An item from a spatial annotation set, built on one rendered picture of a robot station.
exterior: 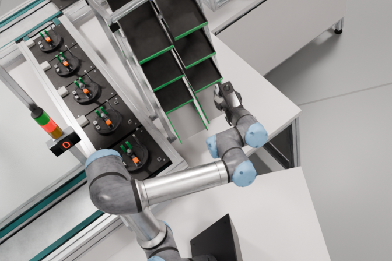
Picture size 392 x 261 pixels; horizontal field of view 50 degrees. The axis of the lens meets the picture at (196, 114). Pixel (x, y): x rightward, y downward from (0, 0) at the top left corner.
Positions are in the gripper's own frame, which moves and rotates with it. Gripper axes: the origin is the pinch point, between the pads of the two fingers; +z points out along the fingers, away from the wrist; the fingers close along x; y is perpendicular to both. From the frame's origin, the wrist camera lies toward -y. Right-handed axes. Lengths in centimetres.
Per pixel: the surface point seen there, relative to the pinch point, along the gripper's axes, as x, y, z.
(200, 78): -3.8, -2.8, 13.3
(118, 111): -42, 9, 43
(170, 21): -8.6, -33.7, 1.4
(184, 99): -13.7, 0.8, 9.0
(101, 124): -52, 11, 40
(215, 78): 1.7, -0.9, 11.6
